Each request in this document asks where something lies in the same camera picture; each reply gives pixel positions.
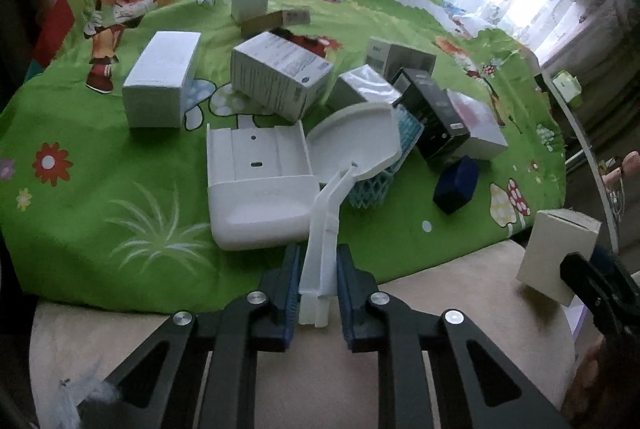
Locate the cream cardboard box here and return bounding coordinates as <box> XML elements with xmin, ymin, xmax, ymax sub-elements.
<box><xmin>516</xmin><ymin>209</ymin><xmax>601</xmax><ymax>307</ymax></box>

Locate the dark blue small box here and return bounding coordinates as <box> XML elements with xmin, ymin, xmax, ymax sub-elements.
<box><xmin>433</xmin><ymin>156</ymin><xmax>480</xmax><ymax>215</ymax></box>

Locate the white pink box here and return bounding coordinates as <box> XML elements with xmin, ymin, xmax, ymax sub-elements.
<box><xmin>447</xmin><ymin>89</ymin><xmax>508</xmax><ymax>160</ymax></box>

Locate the white plastic holder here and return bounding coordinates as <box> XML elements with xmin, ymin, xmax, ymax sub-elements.
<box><xmin>206</xmin><ymin>123</ymin><xmax>320</xmax><ymax>251</ymax></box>

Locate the black Dormi box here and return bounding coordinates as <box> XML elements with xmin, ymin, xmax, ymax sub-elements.
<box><xmin>392</xmin><ymin>67</ymin><xmax>470</xmax><ymax>167</ymax></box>

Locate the white plastic scoop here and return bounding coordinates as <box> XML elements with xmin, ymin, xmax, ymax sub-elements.
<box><xmin>298</xmin><ymin>103</ymin><xmax>401</xmax><ymax>328</ymax></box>

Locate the white printed medicine box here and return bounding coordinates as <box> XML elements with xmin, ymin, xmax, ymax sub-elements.
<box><xmin>230</xmin><ymin>32</ymin><xmax>333</xmax><ymax>123</ymax></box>

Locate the small green white object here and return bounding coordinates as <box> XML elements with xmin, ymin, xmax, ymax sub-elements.
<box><xmin>552</xmin><ymin>71</ymin><xmax>582</xmax><ymax>104</ymax></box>

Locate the teal patterned box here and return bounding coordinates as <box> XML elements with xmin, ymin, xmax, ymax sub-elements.
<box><xmin>347</xmin><ymin>104</ymin><xmax>426</xmax><ymax>210</ymax></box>

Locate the colourful cartoon play mat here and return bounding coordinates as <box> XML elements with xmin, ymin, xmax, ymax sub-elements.
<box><xmin>1</xmin><ymin>0</ymin><xmax>566</xmax><ymax>313</ymax></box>

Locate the tall white box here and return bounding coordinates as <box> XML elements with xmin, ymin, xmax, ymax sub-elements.
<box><xmin>122</xmin><ymin>30</ymin><xmax>201</xmax><ymax>128</ymax></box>

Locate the grey barcode box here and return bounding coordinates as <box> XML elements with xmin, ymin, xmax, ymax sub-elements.
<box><xmin>364</xmin><ymin>37</ymin><xmax>436</xmax><ymax>82</ymax></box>

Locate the shiny silver white box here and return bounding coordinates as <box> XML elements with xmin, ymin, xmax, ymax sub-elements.
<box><xmin>326</xmin><ymin>64</ymin><xmax>401</xmax><ymax>111</ymax></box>

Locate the brown flat carton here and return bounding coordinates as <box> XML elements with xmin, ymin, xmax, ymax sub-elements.
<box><xmin>240</xmin><ymin>8</ymin><xmax>310</xmax><ymax>38</ymax></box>

